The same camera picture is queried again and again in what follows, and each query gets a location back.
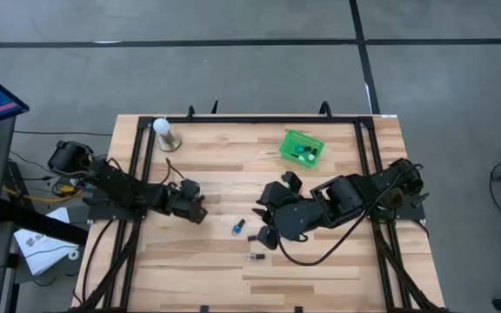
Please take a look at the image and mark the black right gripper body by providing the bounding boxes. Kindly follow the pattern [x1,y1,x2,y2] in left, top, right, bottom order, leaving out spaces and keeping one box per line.
[257,180,326,243]

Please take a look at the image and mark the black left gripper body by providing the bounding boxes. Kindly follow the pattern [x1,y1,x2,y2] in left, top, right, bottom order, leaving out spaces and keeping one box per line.
[163,190,196,219]

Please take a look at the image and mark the green plastic basket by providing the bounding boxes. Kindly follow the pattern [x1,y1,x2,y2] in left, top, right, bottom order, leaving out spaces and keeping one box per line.
[277,129,326,169]

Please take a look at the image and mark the brass lamp with white bulb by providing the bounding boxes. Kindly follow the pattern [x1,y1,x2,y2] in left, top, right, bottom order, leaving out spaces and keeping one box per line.
[152,117,183,153]

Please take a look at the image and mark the floor power box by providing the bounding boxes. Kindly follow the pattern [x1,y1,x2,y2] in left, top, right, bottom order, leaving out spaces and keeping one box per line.
[57,176,80,196]

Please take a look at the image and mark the black desk beam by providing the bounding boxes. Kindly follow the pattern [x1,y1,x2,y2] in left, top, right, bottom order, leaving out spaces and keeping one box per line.
[0,198,90,246]

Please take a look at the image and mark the papers on floor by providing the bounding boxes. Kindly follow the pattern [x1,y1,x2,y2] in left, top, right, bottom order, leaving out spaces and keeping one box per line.
[13,207,80,276]

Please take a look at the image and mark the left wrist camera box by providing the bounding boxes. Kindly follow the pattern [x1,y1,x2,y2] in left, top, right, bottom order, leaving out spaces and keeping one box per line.
[179,177,202,197]

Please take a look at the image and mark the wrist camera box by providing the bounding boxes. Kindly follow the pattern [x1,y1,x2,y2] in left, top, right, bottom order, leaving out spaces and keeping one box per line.
[281,170,304,196]
[179,177,202,197]

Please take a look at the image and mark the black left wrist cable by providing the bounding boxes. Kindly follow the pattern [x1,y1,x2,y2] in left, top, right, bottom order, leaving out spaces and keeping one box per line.
[158,157,187,186]

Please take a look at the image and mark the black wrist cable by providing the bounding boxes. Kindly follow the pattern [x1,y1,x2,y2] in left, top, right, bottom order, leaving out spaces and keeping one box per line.
[277,171,406,267]
[158,157,187,186]

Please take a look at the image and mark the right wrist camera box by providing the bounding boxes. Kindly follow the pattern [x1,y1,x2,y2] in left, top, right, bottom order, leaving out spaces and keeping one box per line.
[281,170,304,196]

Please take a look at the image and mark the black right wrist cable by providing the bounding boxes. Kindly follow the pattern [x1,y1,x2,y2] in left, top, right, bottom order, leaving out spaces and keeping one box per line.
[277,171,406,267]

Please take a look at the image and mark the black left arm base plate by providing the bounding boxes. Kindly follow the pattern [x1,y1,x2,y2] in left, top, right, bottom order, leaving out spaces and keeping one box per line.
[83,197,150,222]

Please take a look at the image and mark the black aluminium table frame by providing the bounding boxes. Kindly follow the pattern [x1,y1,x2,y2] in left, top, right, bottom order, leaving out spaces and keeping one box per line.
[70,113,450,313]

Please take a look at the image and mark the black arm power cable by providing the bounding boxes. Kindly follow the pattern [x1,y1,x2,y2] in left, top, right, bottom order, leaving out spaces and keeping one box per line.
[80,219,117,305]

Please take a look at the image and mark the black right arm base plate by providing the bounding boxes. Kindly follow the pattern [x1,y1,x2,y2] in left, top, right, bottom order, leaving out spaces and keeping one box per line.
[365,202,426,223]

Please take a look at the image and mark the yellow floor cable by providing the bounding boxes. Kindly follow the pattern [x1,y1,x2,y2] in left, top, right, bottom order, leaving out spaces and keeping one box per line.
[2,173,86,203]

